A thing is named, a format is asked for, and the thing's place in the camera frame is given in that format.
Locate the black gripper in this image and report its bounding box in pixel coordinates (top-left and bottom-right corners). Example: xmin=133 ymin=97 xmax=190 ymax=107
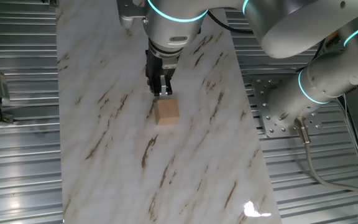
xmin=144 ymin=46 xmax=180 ymax=96

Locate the small wooden block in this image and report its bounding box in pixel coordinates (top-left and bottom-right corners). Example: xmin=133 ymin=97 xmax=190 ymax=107
xmin=154 ymin=98 xmax=181 ymax=126

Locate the white marble pattern sheet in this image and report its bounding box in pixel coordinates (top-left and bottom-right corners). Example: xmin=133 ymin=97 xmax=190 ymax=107
xmin=55 ymin=0 xmax=282 ymax=224

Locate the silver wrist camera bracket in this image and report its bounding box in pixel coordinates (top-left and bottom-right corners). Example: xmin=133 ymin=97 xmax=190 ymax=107
xmin=116 ymin=0 xmax=147 ymax=29

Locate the long black cable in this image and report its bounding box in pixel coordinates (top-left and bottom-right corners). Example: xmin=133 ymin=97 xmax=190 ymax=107
xmin=206 ymin=11 xmax=254 ymax=34

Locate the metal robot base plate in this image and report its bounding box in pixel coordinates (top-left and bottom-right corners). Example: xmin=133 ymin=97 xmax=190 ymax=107
xmin=252 ymin=77 xmax=323 ymax=138

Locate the thick grey base cable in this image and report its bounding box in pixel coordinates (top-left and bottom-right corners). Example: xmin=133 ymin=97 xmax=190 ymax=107
xmin=293 ymin=117 xmax=358 ymax=203

